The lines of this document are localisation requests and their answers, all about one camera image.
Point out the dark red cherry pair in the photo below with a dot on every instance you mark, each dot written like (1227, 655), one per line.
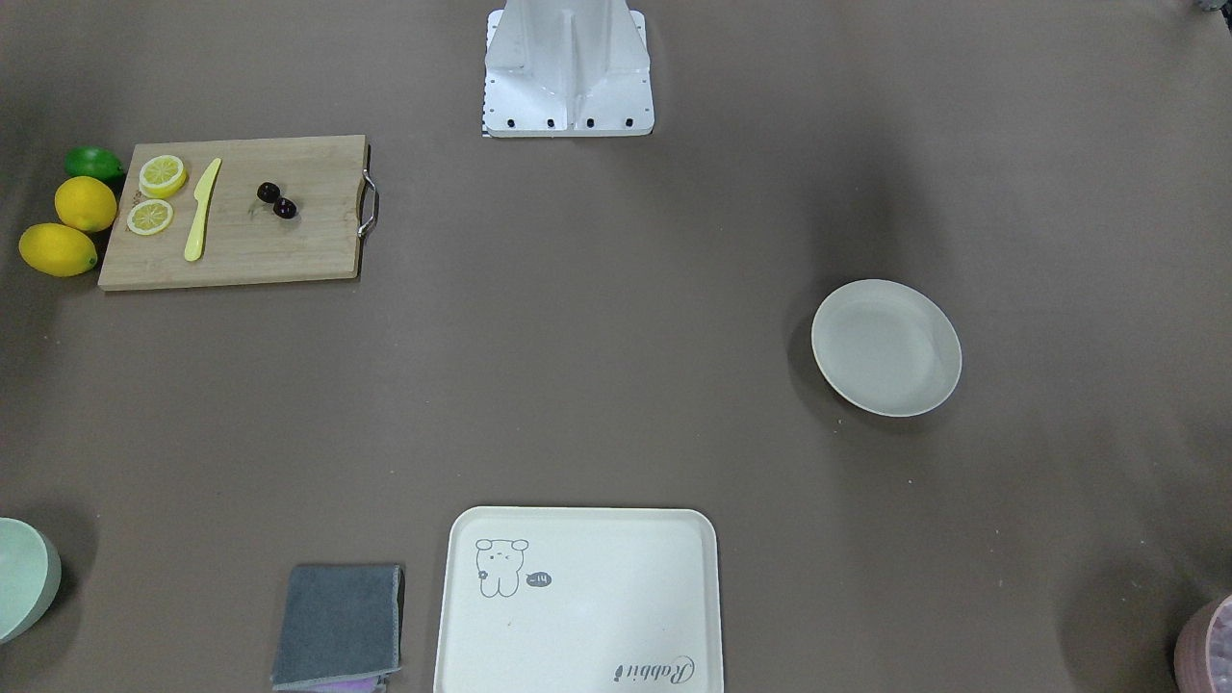
(270, 194)

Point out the cream rabbit tray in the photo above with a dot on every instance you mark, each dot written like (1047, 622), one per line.
(581, 599)

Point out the round beige plate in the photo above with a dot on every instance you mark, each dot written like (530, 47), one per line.
(886, 348)

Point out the wooden cutting board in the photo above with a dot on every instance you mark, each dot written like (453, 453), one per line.
(326, 177)

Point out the grey folded cloth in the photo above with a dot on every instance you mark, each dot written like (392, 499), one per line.
(340, 629)

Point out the yellow plastic knife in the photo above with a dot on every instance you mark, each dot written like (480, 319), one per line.
(202, 194)

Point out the upper lemon slice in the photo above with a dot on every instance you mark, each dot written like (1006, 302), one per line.
(162, 176)

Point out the lemon slice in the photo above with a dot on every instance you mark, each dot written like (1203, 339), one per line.
(162, 176)
(149, 217)

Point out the lower lemon slice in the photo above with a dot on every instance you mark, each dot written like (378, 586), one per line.
(149, 217)

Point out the round yellow lemon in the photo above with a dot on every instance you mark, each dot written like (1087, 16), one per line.
(86, 204)

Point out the green lime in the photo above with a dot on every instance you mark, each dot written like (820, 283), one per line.
(94, 161)

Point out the oval yellow lemon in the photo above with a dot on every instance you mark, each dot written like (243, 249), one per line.
(57, 249)

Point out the mint green bowl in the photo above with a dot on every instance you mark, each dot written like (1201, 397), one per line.
(31, 571)

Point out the pink bowl with ice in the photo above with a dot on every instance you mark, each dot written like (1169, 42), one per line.
(1202, 654)

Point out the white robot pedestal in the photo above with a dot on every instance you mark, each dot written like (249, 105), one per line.
(567, 69)

